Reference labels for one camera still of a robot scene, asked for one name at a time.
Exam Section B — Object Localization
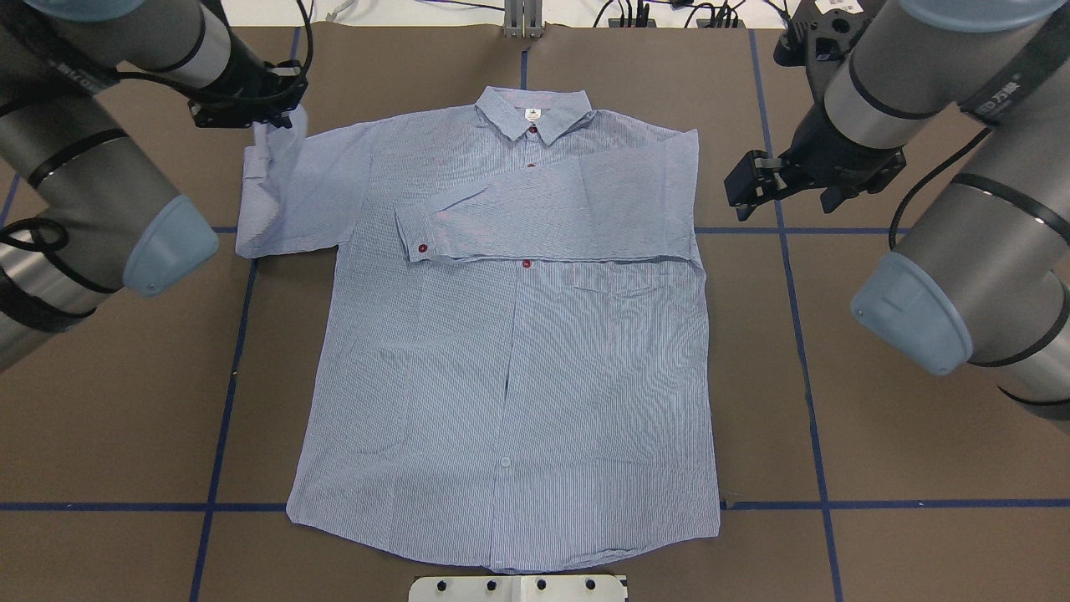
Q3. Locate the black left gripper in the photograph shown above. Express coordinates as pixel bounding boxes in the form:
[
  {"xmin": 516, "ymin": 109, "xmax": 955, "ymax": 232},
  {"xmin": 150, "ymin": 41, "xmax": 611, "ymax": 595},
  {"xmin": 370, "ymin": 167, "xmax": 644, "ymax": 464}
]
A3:
[{"xmin": 188, "ymin": 60, "xmax": 308, "ymax": 129}]

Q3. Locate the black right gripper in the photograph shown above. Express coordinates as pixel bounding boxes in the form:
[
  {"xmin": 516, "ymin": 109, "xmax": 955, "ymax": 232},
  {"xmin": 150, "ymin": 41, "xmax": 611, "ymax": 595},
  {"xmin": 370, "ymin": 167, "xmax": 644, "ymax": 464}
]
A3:
[{"xmin": 725, "ymin": 105, "xmax": 907, "ymax": 214}]

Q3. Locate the blue striped button shirt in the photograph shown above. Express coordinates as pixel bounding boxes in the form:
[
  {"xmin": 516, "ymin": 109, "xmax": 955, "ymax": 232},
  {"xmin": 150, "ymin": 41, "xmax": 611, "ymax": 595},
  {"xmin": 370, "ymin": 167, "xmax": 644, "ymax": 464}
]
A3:
[{"xmin": 236, "ymin": 87, "xmax": 720, "ymax": 573}]

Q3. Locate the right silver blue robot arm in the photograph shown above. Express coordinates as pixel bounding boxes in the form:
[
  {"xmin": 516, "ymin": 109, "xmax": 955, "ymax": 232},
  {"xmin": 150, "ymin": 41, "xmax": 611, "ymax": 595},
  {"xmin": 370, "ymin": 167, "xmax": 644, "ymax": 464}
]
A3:
[{"xmin": 725, "ymin": 1, "xmax": 1069, "ymax": 430}]

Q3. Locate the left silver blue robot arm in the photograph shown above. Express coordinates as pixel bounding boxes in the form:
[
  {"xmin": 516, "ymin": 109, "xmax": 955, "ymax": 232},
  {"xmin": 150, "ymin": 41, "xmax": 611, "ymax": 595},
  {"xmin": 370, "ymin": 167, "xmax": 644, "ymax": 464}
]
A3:
[{"xmin": 1, "ymin": 1, "xmax": 314, "ymax": 369}]

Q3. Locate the aluminium frame post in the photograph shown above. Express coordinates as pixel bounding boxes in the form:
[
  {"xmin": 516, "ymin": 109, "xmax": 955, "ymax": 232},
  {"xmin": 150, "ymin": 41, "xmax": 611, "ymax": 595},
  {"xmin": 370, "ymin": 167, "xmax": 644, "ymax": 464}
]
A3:
[{"xmin": 503, "ymin": 0, "xmax": 545, "ymax": 38}]

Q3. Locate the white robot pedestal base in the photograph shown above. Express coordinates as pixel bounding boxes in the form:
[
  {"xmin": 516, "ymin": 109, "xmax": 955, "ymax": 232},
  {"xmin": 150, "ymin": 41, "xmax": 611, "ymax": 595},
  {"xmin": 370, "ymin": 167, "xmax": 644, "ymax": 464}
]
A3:
[{"xmin": 408, "ymin": 574, "xmax": 629, "ymax": 601}]

